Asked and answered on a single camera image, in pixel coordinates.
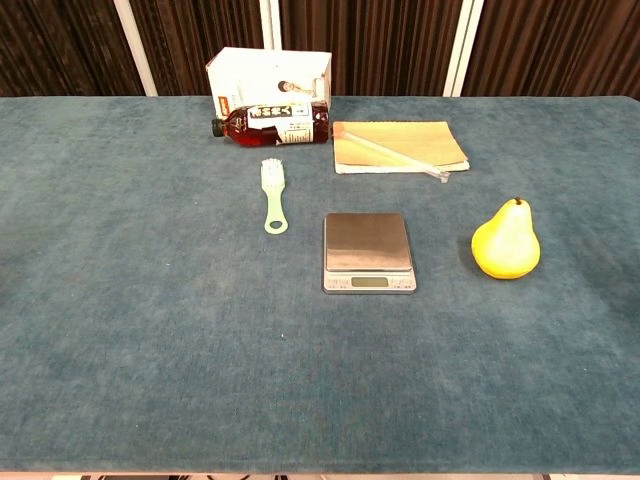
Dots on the white cardboard box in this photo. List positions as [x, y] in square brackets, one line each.
[260, 75]

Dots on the silver digital kitchen scale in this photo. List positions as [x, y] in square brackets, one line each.
[367, 240]

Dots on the clear plastic pen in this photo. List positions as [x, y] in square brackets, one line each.
[390, 152]

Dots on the teal table cloth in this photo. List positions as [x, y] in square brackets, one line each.
[150, 325]

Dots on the dark tea bottle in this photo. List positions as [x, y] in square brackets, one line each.
[260, 131]

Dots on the brown cover notebook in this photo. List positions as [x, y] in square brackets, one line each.
[430, 140]

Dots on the light green plastic brush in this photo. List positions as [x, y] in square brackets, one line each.
[272, 175]

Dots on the dark pleated partition panel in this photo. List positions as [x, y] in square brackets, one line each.
[200, 30]
[375, 45]
[560, 45]
[55, 45]

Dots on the yellow pear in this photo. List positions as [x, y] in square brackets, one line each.
[507, 245]

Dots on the white partition post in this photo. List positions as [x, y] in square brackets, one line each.
[462, 50]
[271, 25]
[136, 50]

